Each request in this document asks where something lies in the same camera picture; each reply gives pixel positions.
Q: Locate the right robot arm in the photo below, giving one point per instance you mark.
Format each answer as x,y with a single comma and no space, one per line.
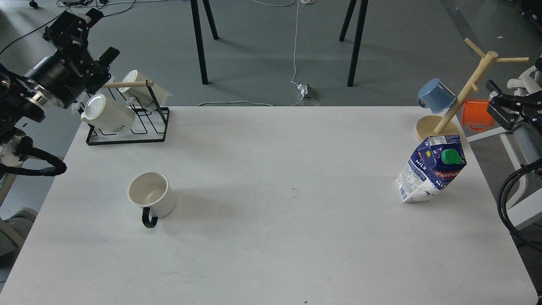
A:
528,139

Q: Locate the wooden mug tree stand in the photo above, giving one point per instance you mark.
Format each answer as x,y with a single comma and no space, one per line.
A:
441,125

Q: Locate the blue white milk carton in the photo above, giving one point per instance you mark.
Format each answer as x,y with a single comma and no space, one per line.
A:
433,165

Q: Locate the white power adapter plug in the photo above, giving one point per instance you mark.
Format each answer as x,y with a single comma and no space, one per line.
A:
307,92

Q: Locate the black tripod leg pair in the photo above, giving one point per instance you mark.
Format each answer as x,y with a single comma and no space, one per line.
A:
357,37
196,20

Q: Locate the white mug rear rack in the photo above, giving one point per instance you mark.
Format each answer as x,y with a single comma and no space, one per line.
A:
143,95

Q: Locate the white mug front rack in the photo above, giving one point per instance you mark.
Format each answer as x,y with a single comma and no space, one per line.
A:
108,115

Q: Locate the white mug black handle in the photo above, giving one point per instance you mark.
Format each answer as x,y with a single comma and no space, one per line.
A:
152,192

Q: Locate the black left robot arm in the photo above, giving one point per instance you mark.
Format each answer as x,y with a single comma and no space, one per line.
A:
21,98

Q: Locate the black tripod leg pair right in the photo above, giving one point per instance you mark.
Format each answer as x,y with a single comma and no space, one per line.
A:
357,37

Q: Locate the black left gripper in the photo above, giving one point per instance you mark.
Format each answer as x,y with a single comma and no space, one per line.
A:
71,70

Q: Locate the white metal frame right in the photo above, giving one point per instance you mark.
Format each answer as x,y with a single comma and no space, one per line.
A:
521,210

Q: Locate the black wire mug rack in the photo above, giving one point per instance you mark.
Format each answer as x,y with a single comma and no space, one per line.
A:
149,126

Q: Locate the black tripod leg pair left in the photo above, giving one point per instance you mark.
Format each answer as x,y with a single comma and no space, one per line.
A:
196,20

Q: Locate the white mug rack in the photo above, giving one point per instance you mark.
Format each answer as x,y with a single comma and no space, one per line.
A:
143,95
108,115

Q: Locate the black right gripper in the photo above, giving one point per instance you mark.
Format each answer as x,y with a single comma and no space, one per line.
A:
507,109

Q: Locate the orange plastic cup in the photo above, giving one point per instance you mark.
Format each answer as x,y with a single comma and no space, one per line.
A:
475,115

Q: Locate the blue plastic cup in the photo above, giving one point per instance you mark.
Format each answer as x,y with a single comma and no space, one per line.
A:
436,96

